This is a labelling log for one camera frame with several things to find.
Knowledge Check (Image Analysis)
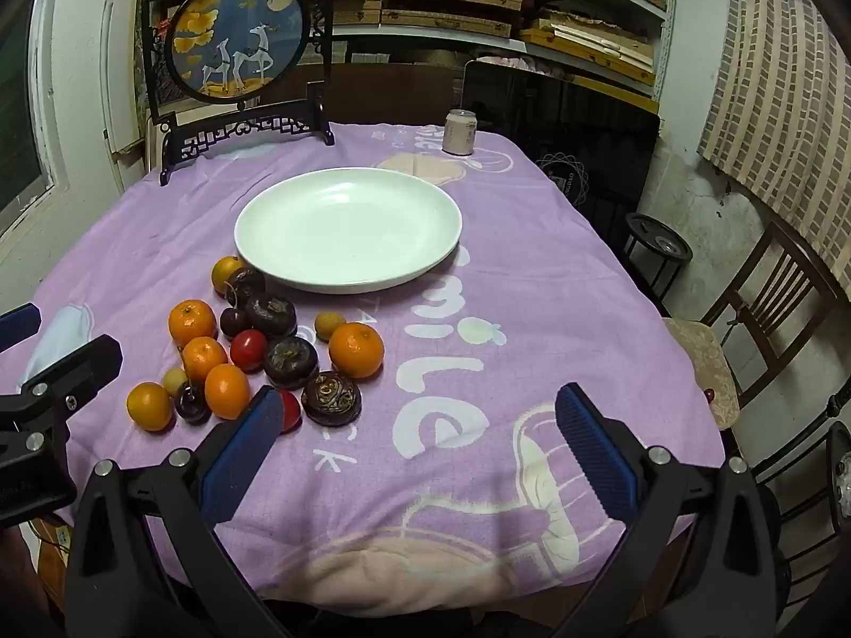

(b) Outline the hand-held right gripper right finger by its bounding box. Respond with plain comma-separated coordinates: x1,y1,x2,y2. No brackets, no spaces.
550,382,792,638

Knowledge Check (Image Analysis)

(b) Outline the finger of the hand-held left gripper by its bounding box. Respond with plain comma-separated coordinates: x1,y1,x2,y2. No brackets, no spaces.
0,304,43,353
19,334,124,414

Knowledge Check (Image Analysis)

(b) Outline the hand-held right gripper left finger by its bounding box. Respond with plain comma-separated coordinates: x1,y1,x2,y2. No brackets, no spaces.
63,384,295,638

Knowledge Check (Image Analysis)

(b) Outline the small orange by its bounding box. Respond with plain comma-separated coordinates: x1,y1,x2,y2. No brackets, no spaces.
204,363,252,421
328,322,387,380
181,336,229,383
126,382,175,433
211,256,244,295
168,299,218,348

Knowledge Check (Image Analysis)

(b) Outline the dark water chestnut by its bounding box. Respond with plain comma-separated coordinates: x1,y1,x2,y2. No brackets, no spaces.
263,336,319,391
226,267,267,307
301,371,363,426
246,293,298,340

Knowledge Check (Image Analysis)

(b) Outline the white plate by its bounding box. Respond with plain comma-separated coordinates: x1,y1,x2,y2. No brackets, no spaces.
234,167,463,295

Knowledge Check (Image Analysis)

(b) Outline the beige chair cushion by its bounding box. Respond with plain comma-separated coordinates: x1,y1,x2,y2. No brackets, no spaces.
663,317,740,430

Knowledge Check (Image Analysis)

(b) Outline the purple printed tablecloth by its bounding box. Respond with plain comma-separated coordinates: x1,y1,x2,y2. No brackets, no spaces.
13,121,729,619

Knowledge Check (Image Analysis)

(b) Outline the window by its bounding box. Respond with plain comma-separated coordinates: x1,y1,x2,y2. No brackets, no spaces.
0,0,57,233

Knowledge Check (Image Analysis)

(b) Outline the black round metal stool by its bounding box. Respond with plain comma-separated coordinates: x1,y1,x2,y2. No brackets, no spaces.
623,213,694,316

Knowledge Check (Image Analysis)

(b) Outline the wooden chair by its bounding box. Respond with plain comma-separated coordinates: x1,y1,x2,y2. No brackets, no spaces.
665,216,842,433

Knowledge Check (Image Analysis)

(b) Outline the white board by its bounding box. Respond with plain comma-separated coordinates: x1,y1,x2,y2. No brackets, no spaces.
99,0,147,154

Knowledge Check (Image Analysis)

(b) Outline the pale drink can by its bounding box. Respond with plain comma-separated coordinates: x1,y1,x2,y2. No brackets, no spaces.
442,109,476,157

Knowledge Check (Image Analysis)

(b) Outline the round deer screen on stand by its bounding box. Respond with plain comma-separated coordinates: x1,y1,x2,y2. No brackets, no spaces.
139,0,337,187

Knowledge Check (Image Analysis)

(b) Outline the brick patterned curtain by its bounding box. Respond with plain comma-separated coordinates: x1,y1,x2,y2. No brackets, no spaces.
695,0,851,293

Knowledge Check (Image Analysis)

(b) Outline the shelf of wooden boxes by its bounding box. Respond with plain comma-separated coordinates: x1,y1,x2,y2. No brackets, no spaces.
149,0,680,115

